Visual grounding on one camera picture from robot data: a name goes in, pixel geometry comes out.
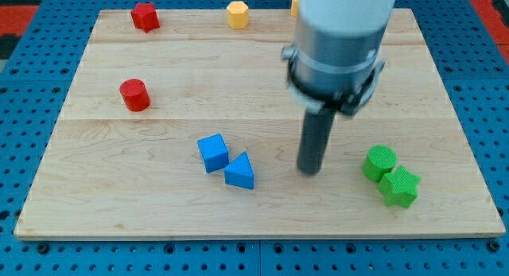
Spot yellow block behind arm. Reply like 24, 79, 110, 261
290, 0, 299, 17

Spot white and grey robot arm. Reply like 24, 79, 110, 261
282, 0, 395, 116

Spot blue triangle block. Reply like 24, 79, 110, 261
223, 152, 255, 189

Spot light wooden board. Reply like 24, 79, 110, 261
14, 9, 506, 241

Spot blue cube block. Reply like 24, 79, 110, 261
197, 134, 229, 173

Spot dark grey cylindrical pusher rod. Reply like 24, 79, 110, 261
297, 110, 336, 176

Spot yellow hexagon block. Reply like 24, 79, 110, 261
227, 1, 249, 29

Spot red cylinder block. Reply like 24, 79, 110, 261
119, 79, 150, 111

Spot green cylinder block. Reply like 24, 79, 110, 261
361, 145, 398, 182

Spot green star block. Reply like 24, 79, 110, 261
377, 165, 422, 208

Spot red star block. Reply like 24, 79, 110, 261
130, 2, 160, 33

